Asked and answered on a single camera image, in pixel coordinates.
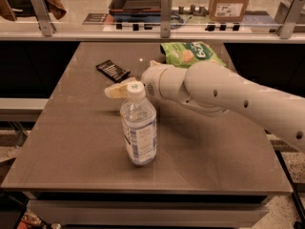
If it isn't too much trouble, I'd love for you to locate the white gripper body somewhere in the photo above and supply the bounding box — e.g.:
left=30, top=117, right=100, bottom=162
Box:
left=141, top=64, right=166, bottom=99

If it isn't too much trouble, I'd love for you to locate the black rxbar chocolate bar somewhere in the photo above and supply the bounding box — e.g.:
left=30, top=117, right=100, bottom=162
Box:
left=95, top=60, right=131, bottom=83

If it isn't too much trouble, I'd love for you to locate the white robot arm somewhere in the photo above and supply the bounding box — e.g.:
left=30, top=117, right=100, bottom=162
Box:
left=141, top=61, right=305, bottom=153

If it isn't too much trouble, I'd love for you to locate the green snack bag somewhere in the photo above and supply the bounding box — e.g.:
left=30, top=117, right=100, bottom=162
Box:
left=160, top=41, right=226, bottom=68

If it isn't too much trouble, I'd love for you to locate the clear plastic water bottle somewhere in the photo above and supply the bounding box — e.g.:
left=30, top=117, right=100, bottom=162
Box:
left=120, top=81, right=157, bottom=166

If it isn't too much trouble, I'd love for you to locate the dark open tray box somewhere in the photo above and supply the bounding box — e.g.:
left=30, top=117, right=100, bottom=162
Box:
left=109, top=0, right=161, bottom=14

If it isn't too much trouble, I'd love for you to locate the cardboard box with label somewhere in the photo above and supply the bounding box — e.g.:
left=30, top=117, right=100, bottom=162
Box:
left=209, top=0, right=249, bottom=22

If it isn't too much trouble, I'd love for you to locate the brown hanging jacket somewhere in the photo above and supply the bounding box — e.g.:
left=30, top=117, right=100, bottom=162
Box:
left=0, top=0, right=67, bottom=21

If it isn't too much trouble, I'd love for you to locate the middle metal rail bracket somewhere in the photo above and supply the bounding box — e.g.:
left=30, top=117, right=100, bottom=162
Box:
left=160, top=0, right=172, bottom=38

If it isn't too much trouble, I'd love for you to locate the metal rail bracket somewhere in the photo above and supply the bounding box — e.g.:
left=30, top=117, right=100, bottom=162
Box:
left=277, top=0, right=305, bottom=39
left=160, top=0, right=172, bottom=38
left=30, top=0, right=55, bottom=36

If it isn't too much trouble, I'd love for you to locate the left metal rail bracket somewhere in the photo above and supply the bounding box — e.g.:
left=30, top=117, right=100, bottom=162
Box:
left=30, top=0, right=55, bottom=36

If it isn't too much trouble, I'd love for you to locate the right metal rail bracket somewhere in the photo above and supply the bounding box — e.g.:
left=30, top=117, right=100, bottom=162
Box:
left=277, top=0, right=305, bottom=39

